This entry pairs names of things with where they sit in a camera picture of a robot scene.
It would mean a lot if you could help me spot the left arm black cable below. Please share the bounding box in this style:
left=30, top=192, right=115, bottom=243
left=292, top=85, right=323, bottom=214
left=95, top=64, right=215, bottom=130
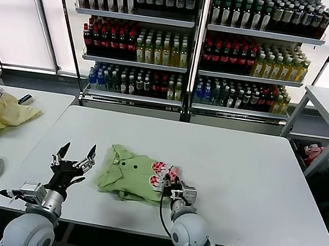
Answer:
left=0, top=187, right=24, bottom=202

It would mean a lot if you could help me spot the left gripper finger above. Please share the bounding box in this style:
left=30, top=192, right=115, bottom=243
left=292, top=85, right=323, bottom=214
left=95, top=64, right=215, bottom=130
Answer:
left=72, top=141, right=99, bottom=176
left=48, top=140, right=72, bottom=173

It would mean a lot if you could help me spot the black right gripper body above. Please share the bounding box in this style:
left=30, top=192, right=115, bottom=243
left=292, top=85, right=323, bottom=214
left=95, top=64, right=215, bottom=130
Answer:
left=161, top=179, right=185, bottom=201

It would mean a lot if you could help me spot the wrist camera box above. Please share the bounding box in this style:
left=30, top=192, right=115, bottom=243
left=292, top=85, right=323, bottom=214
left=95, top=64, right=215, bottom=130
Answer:
left=178, top=185, right=199, bottom=205
left=18, top=180, right=48, bottom=205

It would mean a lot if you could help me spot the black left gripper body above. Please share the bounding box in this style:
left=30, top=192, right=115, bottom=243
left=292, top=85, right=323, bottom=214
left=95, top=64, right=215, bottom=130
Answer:
left=45, top=160, right=88, bottom=197

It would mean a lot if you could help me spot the pale yellow garment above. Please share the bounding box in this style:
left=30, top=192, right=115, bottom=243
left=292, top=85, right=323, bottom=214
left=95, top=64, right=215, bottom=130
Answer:
left=0, top=91, right=46, bottom=140

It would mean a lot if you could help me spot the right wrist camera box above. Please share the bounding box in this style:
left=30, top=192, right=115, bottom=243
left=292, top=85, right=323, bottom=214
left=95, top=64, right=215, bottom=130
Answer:
left=178, top=185, right=199, bottom=205

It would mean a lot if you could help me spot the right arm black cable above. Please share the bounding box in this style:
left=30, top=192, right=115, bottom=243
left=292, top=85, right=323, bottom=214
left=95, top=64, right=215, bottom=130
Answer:
left=153, top=195, right=179, bottom=238

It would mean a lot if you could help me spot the green tinted drink bottle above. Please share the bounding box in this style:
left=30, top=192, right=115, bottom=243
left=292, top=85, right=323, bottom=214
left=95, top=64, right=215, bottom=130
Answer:
left=110, top=71, right=121, bottom=93
left=102, top=70, right=114, bottom=92
left=217, top=86, right=230, bottom=108
left=209, top=85, right=221, bottom=106

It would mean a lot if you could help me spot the grey metal drinks shelf unit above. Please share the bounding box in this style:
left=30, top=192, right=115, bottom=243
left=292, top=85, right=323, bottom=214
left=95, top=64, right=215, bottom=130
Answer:
left=186, top=0, right=329, bottom=142
left=58, top=0, right=206, bottom=123

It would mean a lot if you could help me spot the pink red garment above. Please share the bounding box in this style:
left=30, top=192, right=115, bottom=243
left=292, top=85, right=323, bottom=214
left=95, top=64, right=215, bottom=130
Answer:
left=300, top=142, right=327, bottom=168

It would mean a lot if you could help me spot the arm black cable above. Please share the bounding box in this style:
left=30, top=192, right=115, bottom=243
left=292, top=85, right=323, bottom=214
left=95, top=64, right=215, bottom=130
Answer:
left=153, top=195, right=179, bottom=238
left=0, top=187, right=24, bottom=202

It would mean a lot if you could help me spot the red cap cola bottle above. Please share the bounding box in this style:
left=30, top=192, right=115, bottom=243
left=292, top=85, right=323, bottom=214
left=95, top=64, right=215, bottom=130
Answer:
left=236, top=46, right=249, bottom=76
left=123, top=29, right=139, bottom=60
left=80, top=23, right=94, bottom=53
left=106, top=27, right=120, bottom=58
left=257, top=91, right=269, bottom=113
left=265, top=92, right=276, bottom=114
left=200, top=40, right=214, bottom=70
left=97, top=25, right=112, bottom=56
left=209, top=42, right=223, bottom=72
left=88, top=24, right=102, bottom=55
left=149, top=76, right=162, bottom=99
left=157, top=77, right=170, bottom=100
left=115, top=28, right=129, bottom=59
left=227, top=45, right=241, bottom=74
left=218, top=43, right=232, bottom=73
left=244, top=47, right=258, bottom=77

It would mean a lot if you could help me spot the blue label water bottle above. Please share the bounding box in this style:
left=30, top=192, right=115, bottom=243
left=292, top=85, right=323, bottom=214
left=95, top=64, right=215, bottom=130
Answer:
left=201, top=84, right=213, bottom=105
left=87, top=67, right=98, bottom=90
left=94, top=69, right=106, bottom=91
left=192, top=83, right=205, bottom=104

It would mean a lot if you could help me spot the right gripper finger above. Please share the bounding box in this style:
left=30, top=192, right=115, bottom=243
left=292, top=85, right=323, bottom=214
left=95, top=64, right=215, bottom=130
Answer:
left=170, top=169, right=184, bottom=184
left=160, top=171, right=173, bottom=187

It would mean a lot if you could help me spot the grey window frame bar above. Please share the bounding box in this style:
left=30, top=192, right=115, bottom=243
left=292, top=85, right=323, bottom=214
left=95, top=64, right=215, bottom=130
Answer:
left=7, top=0, right=71, bottom=72

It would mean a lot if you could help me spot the green polo shirt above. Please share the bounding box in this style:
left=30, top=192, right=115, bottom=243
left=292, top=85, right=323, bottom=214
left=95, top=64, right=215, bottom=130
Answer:
left=91, top=141, right=187, bottom=210

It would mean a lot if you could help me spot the small dark drink bottle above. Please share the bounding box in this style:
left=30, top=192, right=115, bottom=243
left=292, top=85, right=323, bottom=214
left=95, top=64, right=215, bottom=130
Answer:
left=249, top=91, right=261, bottom=112
left=118, top=73, right=130, bottom=94
left=126, top=74, right=137, bottom=95
left=142, top=76, right=153, bottom=98
left=241, top=90, right=253, bottom=111
left=226, top=88, right=237, bottom=108
left=233, top=89, right=245, bottom=110
left=134, top=75, right=145, bottom=97

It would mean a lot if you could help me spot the blue white handheld device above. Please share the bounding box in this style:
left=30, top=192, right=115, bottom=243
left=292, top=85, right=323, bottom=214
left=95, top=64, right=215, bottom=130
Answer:
left=17, top=92, right=36, bottom=107

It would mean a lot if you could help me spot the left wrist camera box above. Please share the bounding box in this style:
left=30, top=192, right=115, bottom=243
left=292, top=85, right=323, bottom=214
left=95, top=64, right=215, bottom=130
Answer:
left=18, top=180, right=48, bottom=205

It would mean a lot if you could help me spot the dark bottle beige label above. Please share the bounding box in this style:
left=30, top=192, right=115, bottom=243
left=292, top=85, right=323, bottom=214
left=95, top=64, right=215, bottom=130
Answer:
left=270, top=2, right=285, bottom=32
left=280, top=3, right=295, bottom=34

